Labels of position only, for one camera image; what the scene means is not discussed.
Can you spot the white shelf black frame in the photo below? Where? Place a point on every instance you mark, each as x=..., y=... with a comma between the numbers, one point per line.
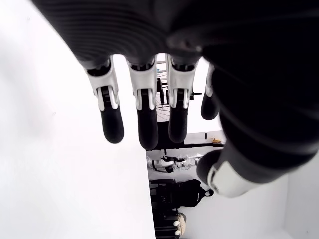
x=198, y=138

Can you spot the black backpack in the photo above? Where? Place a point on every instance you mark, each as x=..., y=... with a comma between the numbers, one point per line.
x=190, y=193

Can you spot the black equipment case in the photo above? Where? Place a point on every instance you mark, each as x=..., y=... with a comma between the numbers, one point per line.
x=163, y=199

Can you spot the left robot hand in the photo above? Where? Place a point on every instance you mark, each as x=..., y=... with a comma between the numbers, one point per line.
x=174, y=25

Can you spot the silver humanoid robot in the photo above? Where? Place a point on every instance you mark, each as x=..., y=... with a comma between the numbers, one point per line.
x=165, y=164

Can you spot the small yellow object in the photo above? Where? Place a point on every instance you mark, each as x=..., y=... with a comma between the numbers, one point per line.
x=215, y=141

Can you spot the metal rack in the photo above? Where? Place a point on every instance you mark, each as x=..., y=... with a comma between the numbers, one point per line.
x=160, y=74

